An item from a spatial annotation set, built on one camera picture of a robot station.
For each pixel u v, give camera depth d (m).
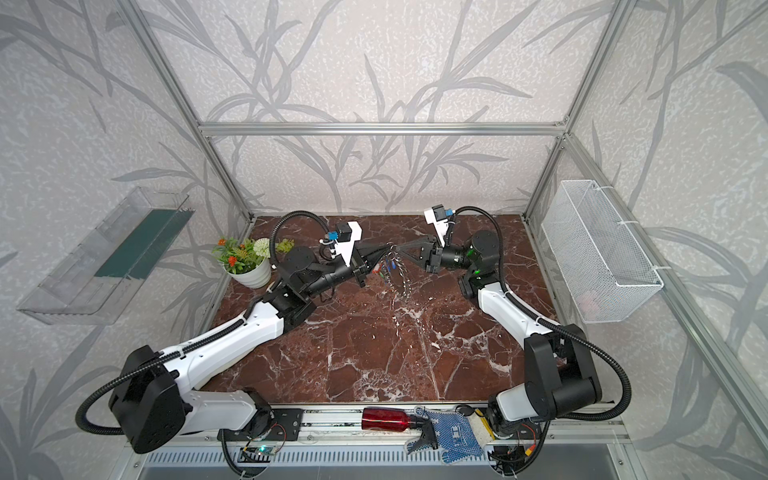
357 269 0.60
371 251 0.63
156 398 0.39
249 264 0.93
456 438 0.71
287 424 0.74
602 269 0.62
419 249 0.67
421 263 0.67
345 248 0.58
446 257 0.65
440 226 0.65
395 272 0.65
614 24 0.72
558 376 0.43
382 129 0.95
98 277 0.64
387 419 0.71
